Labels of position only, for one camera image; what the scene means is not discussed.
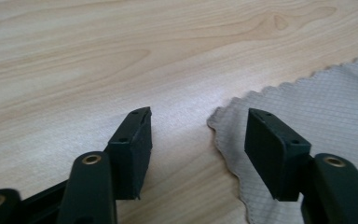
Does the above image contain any beige cloth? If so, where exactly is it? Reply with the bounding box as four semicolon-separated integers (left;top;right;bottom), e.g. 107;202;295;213
206;50;358;224

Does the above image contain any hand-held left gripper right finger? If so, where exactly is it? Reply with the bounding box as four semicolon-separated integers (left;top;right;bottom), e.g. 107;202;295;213
243;107;312;203

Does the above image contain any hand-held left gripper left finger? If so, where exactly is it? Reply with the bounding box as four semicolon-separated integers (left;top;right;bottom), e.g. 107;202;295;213
106;106;154;201

